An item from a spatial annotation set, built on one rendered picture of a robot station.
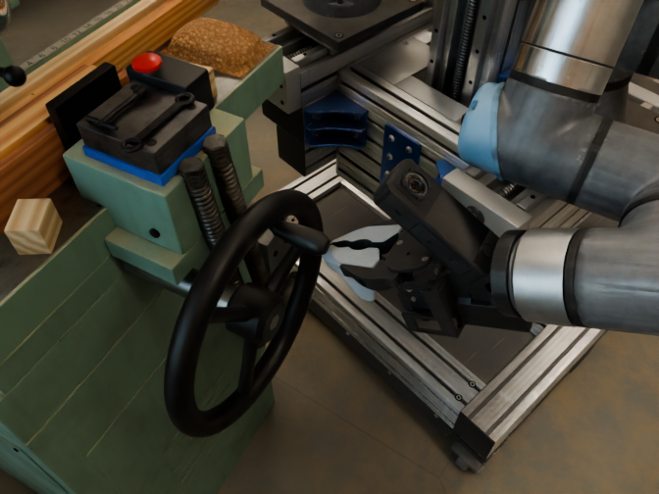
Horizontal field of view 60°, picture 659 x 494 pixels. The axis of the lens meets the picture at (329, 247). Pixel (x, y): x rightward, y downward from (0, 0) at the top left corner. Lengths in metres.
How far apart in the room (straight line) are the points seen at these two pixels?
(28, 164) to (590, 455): 1.33
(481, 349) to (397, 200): 0.93
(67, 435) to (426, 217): 0.54
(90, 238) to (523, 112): 0.45
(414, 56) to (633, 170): 0.77
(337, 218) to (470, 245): 1.10
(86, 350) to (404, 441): 0.90
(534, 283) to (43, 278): 0.46
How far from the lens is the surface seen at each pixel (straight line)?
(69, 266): 0.66
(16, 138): 0.68
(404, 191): 0.46
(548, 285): 0.44
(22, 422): 0.73
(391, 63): 1.18
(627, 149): 0.50
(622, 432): 1.62
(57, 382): 0.74
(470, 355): 1.35
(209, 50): 0.85
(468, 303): 0.52
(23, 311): 0.65
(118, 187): 0.62
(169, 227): 0.61
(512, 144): 0.50
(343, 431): 1.46
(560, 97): 0.49
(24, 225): 0.63
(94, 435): 0.86
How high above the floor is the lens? 1.35
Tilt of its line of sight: 50 degrees down
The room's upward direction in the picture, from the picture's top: straight up
